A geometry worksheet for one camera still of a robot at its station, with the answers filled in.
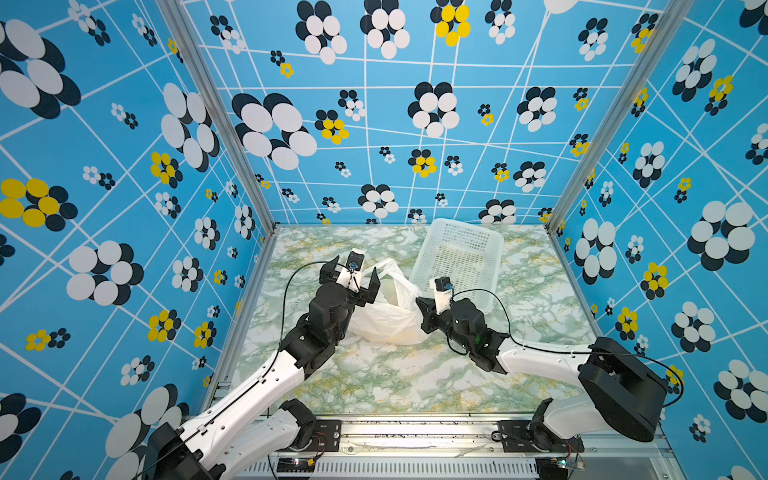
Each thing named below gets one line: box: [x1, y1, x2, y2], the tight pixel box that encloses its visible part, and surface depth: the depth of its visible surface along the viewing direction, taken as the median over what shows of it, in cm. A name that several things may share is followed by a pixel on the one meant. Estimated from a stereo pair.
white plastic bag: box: [348, 258, 428, 346], surface depth 83 cm
